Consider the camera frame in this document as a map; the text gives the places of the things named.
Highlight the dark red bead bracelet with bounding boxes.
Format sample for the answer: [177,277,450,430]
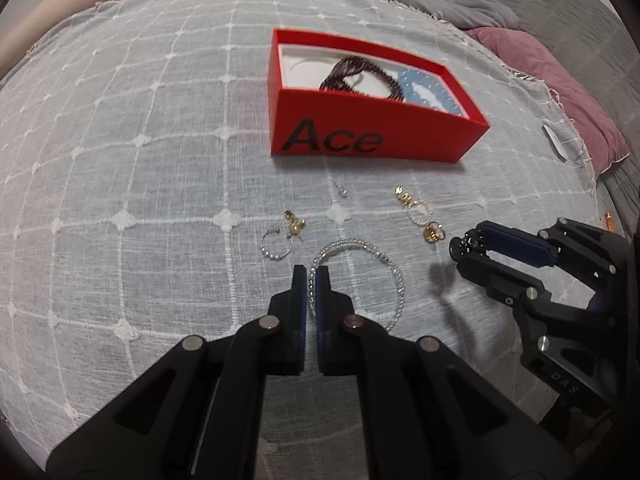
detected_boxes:
[320,55,403,102]

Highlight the white grid blanket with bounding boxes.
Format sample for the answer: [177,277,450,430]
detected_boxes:
[0,0,601,480]

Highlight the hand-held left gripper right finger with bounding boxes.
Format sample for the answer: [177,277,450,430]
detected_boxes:
[312,266,573,480]

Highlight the grey quilt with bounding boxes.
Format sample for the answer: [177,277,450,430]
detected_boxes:
[440,0,640,241]

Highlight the clear crystal bead bracelet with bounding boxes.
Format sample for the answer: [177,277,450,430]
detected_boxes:
[309,239,405,333]

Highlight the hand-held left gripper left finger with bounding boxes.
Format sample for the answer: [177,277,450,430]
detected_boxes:
[46,264,307,480]

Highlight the white paper tag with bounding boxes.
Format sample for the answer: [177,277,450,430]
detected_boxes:
[542,125,568,162]

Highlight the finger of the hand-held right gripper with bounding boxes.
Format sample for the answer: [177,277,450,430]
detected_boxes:
[480,217,626,281]
[448,232,596,361]

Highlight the red cardboard box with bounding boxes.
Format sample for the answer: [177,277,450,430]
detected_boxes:
[270,28,491,165]

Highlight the beige pillow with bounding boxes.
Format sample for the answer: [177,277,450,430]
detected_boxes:
[0,0,126,76]

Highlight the pearl hoop gold earring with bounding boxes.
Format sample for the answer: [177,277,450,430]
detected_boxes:
[261,210,307,262]

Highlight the light blue bead bracelet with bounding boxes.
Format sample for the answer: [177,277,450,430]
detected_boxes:
[395,69,458,113]

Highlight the pink pillow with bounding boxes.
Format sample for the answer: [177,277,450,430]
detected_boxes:
[465,26,631,176]

